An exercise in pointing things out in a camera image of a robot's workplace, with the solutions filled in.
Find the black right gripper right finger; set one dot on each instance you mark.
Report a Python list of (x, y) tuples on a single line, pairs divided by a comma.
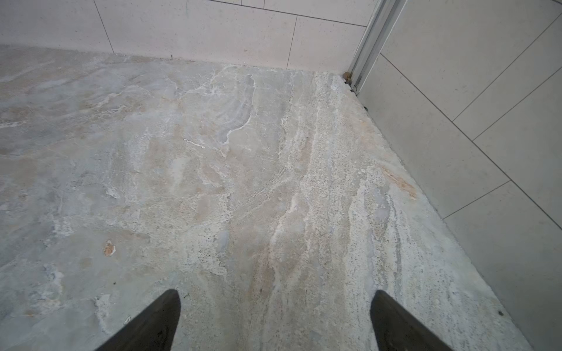
[(397, 329)]

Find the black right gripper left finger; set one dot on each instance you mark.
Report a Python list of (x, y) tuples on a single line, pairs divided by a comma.
[(153, 329)]

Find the aluminium corner post right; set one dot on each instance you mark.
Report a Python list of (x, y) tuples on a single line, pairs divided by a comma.
[(376, 34)]

